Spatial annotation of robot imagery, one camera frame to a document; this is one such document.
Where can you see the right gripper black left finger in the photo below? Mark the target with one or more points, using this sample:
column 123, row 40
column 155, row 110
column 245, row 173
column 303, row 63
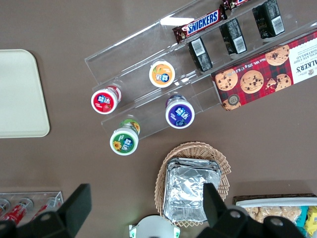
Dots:
column 74, row 205

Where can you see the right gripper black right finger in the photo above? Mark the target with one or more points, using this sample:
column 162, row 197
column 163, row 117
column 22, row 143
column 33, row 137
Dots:
column 218, row 210

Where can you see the white rectangular snack tray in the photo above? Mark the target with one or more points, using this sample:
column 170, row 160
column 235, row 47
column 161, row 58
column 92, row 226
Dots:
column 272, row 203

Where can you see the light tan wicker basket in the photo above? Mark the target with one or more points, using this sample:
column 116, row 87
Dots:
column 193, row 148

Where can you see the beige plastic serving tray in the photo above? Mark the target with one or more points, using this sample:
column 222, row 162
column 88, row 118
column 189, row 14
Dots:
column 19, row 94

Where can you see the clear acrylic bottle rack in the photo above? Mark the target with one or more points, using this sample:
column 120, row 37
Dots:
column 59, row 196

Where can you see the red cola bottle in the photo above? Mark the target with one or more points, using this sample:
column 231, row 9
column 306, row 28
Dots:
column 45, row 207
column 18, row 210
column 5, row 205

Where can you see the stacked silver foil trays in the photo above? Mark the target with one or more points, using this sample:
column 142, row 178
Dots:
column 183, row 183

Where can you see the clear rice crisp pack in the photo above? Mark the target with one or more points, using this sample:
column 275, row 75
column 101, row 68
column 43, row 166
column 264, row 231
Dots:
column 289, row 212
column 262, row 213

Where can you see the green gum jar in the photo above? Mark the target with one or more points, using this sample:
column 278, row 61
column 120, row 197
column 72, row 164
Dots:
column 123, row 143

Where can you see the teal snack packet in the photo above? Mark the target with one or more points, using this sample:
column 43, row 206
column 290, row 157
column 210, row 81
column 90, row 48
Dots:
column 302, row 215

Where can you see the yellow snack packet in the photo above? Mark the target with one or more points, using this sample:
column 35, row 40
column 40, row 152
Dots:
column 311, row 219

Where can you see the purple gum jar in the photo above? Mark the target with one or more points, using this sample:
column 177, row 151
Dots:
column 180, row 115

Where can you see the red gum jar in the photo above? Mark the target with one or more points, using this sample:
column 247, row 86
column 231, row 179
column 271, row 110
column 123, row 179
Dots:
column 104, row 101

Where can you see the red Walkers cookie box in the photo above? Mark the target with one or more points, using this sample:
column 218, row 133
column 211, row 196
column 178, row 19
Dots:
column 262, row 74

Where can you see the orange gum jar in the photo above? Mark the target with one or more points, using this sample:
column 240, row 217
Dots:
column 161, row 74

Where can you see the clear acrylic step rack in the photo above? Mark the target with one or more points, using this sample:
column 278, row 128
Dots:
column 247, row 57
column 138, row 49

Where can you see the small black carton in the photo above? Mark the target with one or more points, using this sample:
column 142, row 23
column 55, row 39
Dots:
column 268, row 18
column 233, row 36
column 201, row 54

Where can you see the Snickers chocolate bar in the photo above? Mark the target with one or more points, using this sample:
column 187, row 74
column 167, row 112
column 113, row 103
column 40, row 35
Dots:
column 201, row 22
column 234, row 3

